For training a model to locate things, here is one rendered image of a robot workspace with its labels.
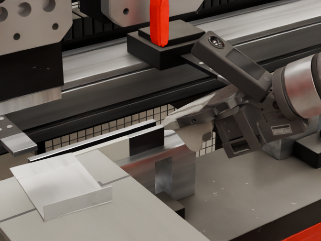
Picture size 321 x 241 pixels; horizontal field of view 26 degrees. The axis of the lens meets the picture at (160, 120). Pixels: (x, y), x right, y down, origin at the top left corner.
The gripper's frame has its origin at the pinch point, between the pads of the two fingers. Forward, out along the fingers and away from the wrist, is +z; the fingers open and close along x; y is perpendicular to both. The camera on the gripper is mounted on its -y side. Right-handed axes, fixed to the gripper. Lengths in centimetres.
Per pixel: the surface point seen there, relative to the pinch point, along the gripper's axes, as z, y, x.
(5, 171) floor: 156, 27, 106
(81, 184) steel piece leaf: 1.8, -0.9, -20.0
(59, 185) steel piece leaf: 3.9, -2.2, -21.3
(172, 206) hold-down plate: 1.4, 10.6, -6.5
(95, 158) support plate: 3.6, -1.7, -13.5
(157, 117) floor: 127, 44, 176
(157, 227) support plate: -8.6, 5.3, -23.7
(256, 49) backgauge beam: 4.0, 4.3, 45.5
